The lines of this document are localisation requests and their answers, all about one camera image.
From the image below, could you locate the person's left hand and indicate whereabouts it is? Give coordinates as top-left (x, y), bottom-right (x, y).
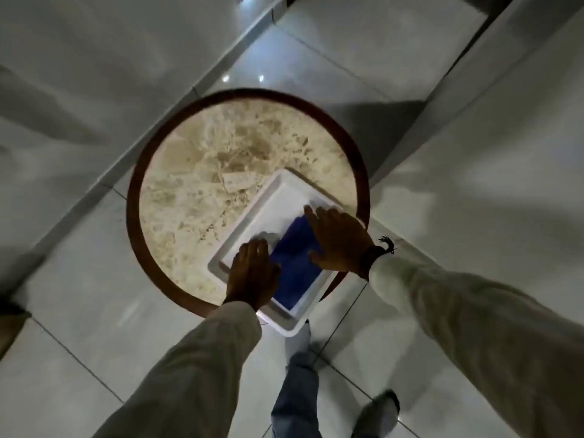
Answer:
top-left (223, 238), bottom-right (282, 312)

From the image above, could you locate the person's right hand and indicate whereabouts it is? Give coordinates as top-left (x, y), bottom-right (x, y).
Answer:
top-left (303, 205), bottom-right (376, 280)

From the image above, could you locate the blue cloth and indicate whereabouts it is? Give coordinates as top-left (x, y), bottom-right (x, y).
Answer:
top-left (269, 216), bottom-right (327, 315)

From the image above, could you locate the person's left forearm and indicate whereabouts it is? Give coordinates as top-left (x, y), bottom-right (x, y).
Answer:
top-left (91, 300), bottom-right (263, 438)

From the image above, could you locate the person's right forearm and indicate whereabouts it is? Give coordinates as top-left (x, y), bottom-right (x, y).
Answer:
top-left (368, 252), bottom-right (584, 438)

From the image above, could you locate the white rectangular tray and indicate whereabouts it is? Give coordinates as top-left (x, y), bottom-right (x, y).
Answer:
top-left (207, 169), bottom-right (367, 338)

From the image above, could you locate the black wrist thread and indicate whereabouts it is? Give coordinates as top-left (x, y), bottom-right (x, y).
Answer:
top-left (357, 235), bottom-right (397, 281)

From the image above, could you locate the round marble table wooden rim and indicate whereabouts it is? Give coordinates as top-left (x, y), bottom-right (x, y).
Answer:
top-left (126, 88), bottom-right (371, 325)

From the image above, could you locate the person's blue jeans leg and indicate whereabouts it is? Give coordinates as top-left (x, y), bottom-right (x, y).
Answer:
top-left (271, 352), bottom-right (323, 438)

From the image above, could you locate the brown wooden furniture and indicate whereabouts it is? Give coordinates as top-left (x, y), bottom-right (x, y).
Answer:
top-left (0, 297), bottom-right (32, 361)

